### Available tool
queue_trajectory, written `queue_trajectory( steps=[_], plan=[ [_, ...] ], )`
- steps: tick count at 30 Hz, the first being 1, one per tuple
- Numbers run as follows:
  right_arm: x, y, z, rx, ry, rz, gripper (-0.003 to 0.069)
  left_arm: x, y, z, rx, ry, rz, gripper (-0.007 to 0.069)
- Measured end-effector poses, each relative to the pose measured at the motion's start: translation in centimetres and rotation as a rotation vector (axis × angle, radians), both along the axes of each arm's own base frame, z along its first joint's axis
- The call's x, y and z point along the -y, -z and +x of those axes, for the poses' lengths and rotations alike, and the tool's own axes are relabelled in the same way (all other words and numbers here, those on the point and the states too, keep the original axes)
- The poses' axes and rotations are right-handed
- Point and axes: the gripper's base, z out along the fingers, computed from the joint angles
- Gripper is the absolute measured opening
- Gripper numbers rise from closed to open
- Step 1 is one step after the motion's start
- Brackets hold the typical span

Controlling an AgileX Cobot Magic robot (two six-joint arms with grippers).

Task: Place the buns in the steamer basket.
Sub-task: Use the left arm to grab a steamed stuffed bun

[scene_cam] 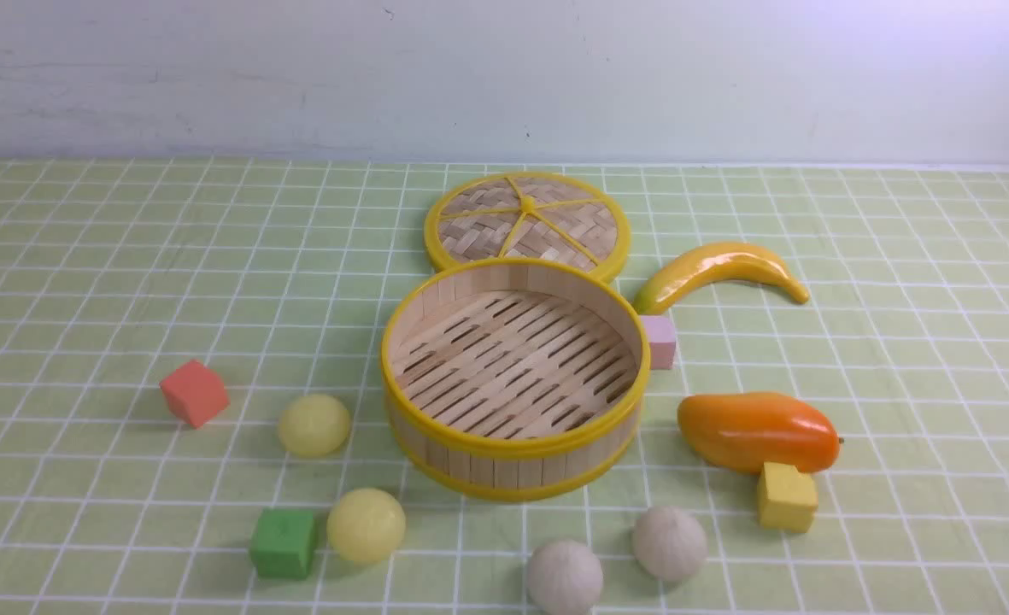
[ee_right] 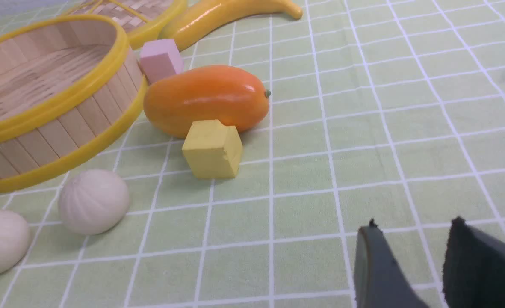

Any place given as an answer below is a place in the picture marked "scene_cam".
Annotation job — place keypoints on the yellow bun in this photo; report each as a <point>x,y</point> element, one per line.
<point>314,426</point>
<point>366,526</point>

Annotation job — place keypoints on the white bun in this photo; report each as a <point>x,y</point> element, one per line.
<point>564,577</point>
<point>669,544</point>

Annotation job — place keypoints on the bamboo steamer tray yellow rim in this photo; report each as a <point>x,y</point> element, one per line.
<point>514,379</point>

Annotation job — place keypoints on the woven bamboo steamer lid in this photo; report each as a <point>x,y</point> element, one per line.
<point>546,216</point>

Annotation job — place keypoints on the pink foam cube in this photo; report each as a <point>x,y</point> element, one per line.
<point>662,340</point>

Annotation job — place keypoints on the yellow toy banana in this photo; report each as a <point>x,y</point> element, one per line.
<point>714,263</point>

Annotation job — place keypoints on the orange toy mango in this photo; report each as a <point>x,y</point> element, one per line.
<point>743,431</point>

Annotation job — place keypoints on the red foam cube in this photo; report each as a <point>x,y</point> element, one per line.
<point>194,393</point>

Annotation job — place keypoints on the green foam cube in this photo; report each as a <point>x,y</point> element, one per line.
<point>283,543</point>

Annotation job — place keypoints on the yellow foam cube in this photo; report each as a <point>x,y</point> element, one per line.
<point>787,499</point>

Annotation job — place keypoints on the green checkered tablecloth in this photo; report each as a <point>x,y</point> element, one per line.
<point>280,277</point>

